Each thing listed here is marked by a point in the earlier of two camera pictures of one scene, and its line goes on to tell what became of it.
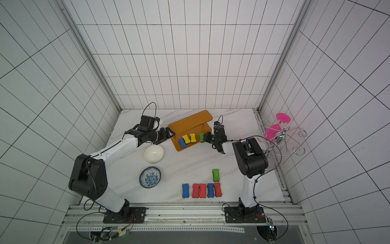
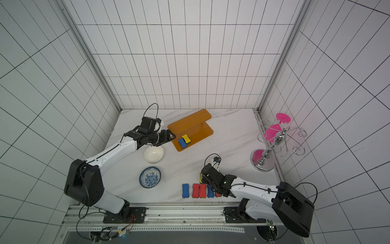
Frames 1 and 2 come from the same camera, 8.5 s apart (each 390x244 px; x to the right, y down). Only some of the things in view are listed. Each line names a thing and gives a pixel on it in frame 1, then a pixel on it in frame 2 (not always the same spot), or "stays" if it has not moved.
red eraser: x=195 y=190 stays
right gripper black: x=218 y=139 → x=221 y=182
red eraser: x=202 y=190 stays
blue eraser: x=186 y=190 stays
